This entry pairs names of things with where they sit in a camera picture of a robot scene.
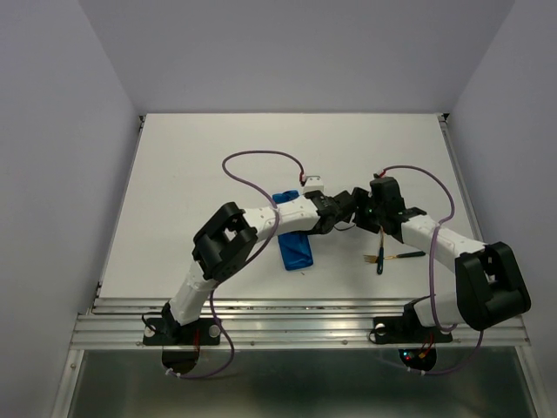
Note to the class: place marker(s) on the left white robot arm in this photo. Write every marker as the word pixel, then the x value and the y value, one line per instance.
pixel 224 243

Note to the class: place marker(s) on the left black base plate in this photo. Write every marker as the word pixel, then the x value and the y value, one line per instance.
pixel 202 332

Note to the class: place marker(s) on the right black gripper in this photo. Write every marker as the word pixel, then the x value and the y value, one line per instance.
pixel 362 197

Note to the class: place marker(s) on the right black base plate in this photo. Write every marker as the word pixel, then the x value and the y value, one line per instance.
pixel 396 330

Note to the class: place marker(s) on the gold spoon green handle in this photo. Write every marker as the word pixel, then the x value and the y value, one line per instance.
pixel 380 256

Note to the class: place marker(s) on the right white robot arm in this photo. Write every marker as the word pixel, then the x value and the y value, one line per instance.
pixel 489 287

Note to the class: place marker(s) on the gold fork green handle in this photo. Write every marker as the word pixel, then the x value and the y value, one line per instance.
pixel 374 259

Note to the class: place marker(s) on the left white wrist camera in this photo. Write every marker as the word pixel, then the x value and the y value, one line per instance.
pixel 313 183

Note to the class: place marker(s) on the blue cloth napkin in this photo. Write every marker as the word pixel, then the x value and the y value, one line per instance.
pixel 296 252

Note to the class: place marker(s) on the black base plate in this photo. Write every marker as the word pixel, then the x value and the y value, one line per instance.
pixel 202 332
pixel 396 330

